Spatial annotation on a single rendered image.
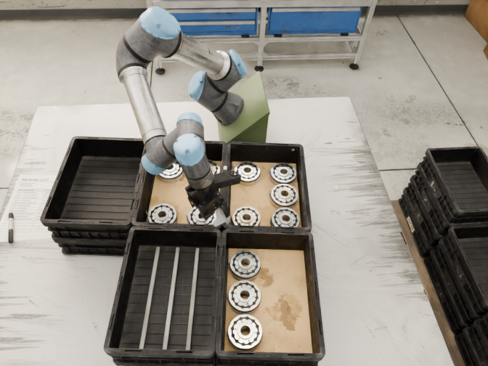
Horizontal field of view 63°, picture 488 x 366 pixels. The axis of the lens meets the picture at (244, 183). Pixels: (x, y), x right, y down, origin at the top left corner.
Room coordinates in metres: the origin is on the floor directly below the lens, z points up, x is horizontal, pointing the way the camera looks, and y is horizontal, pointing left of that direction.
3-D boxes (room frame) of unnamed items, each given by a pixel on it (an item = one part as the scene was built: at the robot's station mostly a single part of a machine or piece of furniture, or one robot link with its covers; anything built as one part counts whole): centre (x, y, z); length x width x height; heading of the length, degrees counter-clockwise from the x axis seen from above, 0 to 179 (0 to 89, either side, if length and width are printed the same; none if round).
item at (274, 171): (1.01, -0.15, 0.86); 0.10 x 0.10 x 0.01
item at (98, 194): (0.88, 0.52, 0.87); 0.40 x 0.30 x 0.11; 2
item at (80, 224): (0.88, 0.52, 0.92); 0.40 x 0.30 x 0.02; 2
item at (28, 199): (0.90, 0.84, 0.70); 0.33 x 0.23 x 0.01; 8
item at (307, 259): (0.50, -0.09, 0.87); 0.40 x 0.30 x 0.11; 2
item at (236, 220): (0.79, -0.02, 0.86); 0.10 x 0.10 x 0.01
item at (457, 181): (1.28, -1.10, 0.37); 0.40 x 0.30 x 0.45; 8
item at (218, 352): (0.50, -0.09, 0.92); 0.40 x 0.30 x 0.02; 2
